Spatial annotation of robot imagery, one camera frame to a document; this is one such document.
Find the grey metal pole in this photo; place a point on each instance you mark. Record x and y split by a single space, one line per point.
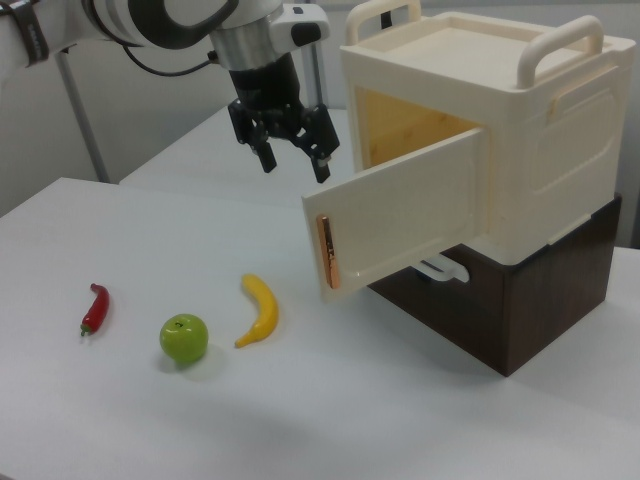
82 125

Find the yellow banana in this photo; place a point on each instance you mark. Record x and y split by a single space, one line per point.
265 312

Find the green apple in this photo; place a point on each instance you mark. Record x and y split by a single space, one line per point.
183 338

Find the cream cabinet door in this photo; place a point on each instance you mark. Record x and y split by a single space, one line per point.
400 220

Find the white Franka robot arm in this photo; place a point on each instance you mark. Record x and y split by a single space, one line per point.
150 20

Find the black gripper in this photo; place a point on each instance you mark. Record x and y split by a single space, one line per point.
267 87

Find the cream plastic cabinet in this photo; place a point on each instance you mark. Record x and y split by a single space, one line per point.
550 125

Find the red chili pepper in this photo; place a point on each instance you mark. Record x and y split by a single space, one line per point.
98 310

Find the dark brown wooden drawer box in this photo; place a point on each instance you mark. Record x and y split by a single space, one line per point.
550 310

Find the grey vertical frame post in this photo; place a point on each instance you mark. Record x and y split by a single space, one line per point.
316 75

